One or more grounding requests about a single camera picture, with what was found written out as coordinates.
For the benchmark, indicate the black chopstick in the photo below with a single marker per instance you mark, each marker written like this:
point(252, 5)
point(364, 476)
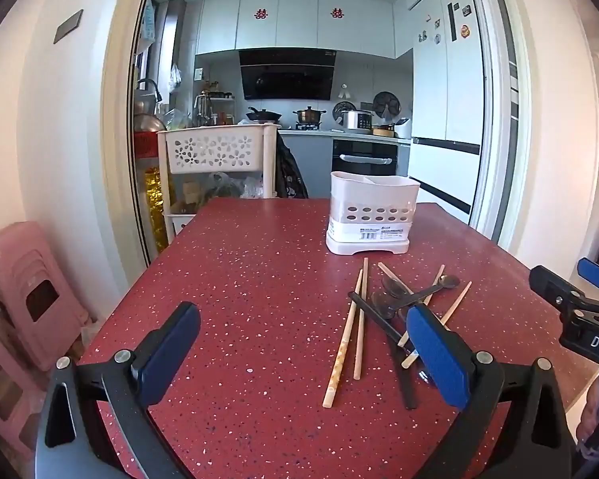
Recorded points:
point(369, 309)
point(407, 384)

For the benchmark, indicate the black built-in oven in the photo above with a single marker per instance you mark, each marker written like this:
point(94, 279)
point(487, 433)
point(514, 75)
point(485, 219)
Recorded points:
point(364, 152)

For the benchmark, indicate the white upper cabinets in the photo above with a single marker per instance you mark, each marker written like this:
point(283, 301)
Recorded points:
point(279, 20)

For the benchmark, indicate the red paper decoration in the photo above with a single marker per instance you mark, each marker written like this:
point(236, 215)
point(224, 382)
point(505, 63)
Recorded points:
point(337, 14)
point(261, 14)

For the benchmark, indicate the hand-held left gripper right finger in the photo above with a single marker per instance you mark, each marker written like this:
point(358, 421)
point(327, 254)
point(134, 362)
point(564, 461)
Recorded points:
point(437, 354)

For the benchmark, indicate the black round rack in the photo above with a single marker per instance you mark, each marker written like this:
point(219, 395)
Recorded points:
point(340, 110)
point(387, 102)

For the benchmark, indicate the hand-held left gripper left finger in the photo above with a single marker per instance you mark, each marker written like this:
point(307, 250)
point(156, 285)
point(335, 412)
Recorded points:
point(172, 344)

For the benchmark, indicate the steel rice cooker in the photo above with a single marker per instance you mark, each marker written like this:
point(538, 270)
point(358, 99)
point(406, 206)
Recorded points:
point(357, 120)

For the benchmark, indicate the person's right hand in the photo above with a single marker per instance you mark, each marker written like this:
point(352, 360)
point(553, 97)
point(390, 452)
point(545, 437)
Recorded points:
point(588, 409)

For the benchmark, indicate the black wok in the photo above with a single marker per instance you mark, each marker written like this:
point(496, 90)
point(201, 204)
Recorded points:
point(263, 115)

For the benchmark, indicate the grey wall switch plate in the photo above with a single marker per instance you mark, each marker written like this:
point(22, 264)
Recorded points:
point(69, 26)

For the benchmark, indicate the white basket trolley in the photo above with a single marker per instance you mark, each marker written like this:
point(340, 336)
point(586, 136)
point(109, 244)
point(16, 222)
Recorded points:
point(209, 149)

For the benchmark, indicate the dark patterned garment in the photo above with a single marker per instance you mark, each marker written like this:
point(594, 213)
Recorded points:
point(289, 169)

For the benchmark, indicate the plain wooden chopstick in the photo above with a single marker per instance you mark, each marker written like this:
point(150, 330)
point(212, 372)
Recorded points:
point(459, 299)
point(392, 275)
point(362, 319)
point(437, 279)

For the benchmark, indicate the steel kettle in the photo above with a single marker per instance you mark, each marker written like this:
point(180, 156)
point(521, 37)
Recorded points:
point(144, 102)

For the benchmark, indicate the patterned wooden chopstick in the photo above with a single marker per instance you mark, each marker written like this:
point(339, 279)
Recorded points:
point(342, 344)

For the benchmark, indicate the clear plastic bag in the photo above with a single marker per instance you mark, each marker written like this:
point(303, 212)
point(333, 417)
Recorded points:
point(224, 184)

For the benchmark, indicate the white utensil holder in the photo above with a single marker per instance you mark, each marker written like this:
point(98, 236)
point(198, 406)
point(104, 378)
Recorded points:
point(369, 194)

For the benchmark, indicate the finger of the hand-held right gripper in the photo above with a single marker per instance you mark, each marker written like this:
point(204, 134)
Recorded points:
point(596, 272)
point(554, 287)

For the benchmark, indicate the pink plastic stool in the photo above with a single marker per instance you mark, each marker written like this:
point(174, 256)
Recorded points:
point(30, 269)
point(0, 389)

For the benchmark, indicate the spice rack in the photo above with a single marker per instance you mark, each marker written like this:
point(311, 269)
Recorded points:
point(214, 110)

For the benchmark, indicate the white refrigerator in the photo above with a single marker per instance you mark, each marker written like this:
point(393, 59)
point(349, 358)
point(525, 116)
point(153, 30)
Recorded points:
point(439, 85)

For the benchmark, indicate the black range hood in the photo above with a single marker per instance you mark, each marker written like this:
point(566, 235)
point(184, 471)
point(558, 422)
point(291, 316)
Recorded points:
point(287, 77)

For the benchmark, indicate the steel cooking pot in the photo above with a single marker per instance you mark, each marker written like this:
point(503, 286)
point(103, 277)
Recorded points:
point(309, 115)

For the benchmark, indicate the gold foil pack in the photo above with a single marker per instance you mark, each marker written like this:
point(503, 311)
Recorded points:
point(154, 199)

